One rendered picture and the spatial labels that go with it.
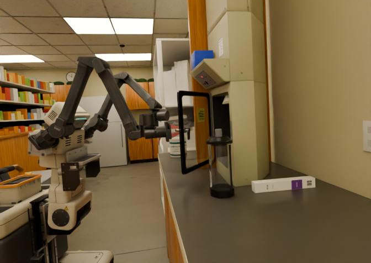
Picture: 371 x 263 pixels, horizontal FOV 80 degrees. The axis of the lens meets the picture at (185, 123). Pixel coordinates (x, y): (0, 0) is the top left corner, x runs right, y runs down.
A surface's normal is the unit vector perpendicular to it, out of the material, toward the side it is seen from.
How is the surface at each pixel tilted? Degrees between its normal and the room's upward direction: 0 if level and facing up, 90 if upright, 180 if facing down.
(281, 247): 0
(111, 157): 90
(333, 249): 0
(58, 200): 90
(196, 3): 90
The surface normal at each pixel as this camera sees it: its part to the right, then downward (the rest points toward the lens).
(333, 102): -0.98, 0.07
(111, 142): 0.17, 0.04
